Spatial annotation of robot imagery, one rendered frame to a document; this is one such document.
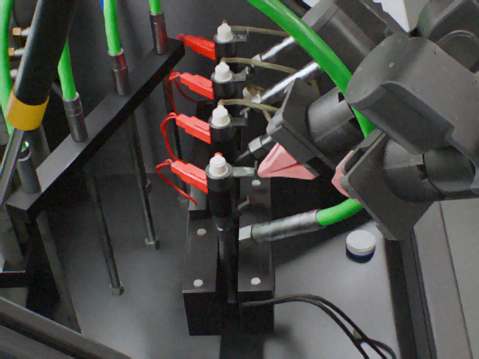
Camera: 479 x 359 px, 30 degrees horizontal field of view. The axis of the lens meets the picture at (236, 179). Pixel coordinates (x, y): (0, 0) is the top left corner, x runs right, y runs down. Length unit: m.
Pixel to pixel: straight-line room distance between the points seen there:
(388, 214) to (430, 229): 0.44
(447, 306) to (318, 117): 0.30
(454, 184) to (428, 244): 0.48
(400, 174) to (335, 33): 0.18
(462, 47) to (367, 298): 0.50
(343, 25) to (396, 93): 0.23
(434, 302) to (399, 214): 0.37
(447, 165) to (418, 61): 0.08
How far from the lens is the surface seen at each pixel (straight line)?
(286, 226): 0.82
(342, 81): 0.69
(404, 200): 0.69
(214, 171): 0.93
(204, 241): 1.06
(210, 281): 1.02
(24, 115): 0.48
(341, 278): 1.21
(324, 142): 0.86
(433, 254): 1.09
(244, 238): 0.86
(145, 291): 1.22
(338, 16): 0.79
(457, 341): 1.01
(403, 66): 0.56
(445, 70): 0.57
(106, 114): 1.06
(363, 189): 0.67
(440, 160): 0.62
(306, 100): 0.88
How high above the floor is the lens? 1.75
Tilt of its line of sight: 43 degrees down
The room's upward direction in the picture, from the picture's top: 5 degrees counter-clockwise
